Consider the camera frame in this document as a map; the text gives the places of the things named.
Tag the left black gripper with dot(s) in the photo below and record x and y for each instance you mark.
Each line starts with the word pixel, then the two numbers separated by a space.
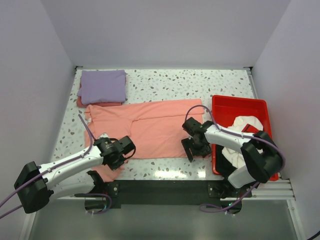
pixel 114 166

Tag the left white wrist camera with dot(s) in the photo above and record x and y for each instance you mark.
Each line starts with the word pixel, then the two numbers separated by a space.
pixel 104 135

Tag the red plastic bin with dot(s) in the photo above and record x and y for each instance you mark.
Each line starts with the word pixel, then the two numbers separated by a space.
pixel 226 108

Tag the salmon pink t shirt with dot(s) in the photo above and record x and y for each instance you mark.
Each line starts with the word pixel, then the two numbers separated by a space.
pixel 154 127

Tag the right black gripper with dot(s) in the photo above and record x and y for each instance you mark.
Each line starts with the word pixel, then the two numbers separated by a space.
pixel 204 151

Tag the folded dark pink t shirt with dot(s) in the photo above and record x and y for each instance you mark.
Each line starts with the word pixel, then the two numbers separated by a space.
pixel 100 104

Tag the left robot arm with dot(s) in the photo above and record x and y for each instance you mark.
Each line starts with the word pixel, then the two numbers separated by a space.
pixel 37 185

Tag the folded purple t shirt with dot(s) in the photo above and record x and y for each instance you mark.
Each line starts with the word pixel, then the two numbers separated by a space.
pixel 100 87

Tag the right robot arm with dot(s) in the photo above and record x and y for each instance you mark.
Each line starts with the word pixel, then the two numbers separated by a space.
pixel 262 158

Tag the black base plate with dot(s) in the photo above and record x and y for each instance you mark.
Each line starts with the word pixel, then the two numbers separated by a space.
pixel 162 192

